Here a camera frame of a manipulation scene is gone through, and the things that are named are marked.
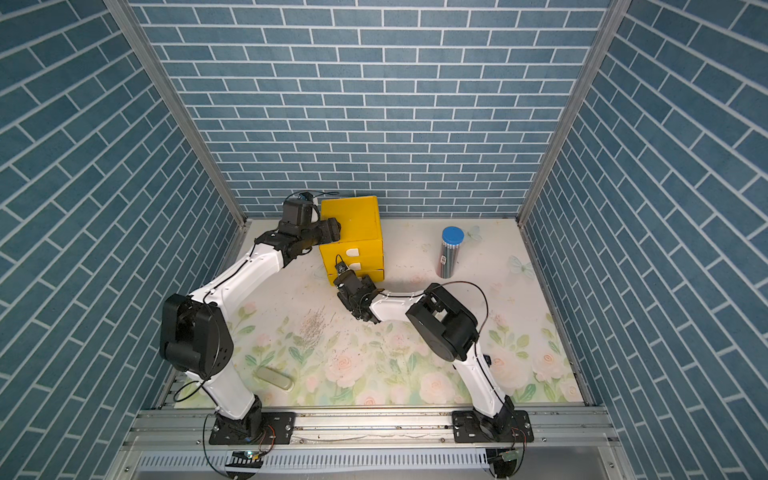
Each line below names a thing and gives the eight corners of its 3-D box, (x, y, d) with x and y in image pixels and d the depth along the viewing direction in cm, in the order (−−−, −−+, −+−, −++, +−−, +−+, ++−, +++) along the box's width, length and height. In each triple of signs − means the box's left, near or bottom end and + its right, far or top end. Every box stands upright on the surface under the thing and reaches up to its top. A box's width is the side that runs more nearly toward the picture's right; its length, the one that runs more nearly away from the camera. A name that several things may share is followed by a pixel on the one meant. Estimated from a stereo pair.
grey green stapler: (255, 377, 83) (252, 375, 81) (262, 366, 85) (259, 363, 83) (291, 392, 80) (288, 390, 79) (297, 380, 82) (295, 377, 81)
